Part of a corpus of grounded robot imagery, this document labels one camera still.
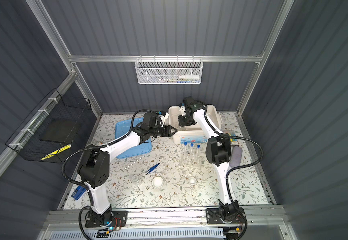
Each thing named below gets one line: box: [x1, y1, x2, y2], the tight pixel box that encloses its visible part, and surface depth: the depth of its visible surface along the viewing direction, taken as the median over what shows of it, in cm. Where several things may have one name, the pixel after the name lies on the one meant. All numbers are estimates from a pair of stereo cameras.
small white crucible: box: [188, 177, 197, 185], surface depth 86 cm
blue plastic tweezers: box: [145, 163, 160, 175], surface depth 92 cm
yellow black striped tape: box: [40, 144, 72, 161], surface depth 68 cm
